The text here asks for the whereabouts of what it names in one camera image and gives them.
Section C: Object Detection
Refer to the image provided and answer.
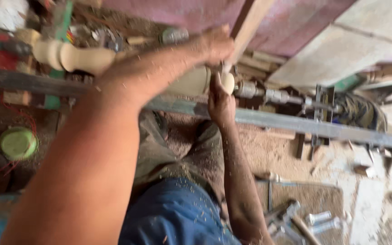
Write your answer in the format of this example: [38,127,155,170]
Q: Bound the person's right hand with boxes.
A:
[208,73,237,127]

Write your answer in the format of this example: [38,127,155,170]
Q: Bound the person's left hand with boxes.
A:
[192,24,236,69]

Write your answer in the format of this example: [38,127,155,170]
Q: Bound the long wooden stick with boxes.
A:
[223,0,277,73]

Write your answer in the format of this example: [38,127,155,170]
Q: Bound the pale wooden spindle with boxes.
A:
[32,38,236,97]

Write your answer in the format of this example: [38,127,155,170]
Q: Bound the pink painted board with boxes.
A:
[101,0,357,58]

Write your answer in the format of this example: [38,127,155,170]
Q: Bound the grey round metal can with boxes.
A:
[159,27,190,45]

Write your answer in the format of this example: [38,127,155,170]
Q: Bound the metal lathe tailstock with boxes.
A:
[234,80,340,120]

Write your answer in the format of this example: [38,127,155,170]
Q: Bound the person's grey trousers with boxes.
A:
[133,110,226,208]

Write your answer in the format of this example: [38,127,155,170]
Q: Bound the large pale wooden board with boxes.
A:
[267,0,392,90]

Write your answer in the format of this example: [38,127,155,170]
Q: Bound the person's blue shirt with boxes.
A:
[117,177,242,245]

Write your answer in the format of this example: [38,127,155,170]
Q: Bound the camouflage cloth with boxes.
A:
[331,91,388,134]

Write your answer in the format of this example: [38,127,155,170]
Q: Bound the heap of metal tools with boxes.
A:
[263,199,343,245]

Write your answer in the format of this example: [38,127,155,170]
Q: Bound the round green plastic lid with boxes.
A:
[0,126,39,161]

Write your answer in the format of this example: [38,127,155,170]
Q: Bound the white block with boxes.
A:
[0,0,30,32]

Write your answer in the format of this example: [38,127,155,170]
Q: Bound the grey metal lathe rail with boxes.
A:
[0,68,392,150]

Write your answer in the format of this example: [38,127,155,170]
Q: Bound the green lathe frame post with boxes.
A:
[44,0,75,110]

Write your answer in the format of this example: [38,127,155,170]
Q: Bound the wooden handled hammer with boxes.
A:
[289,214,321,245]

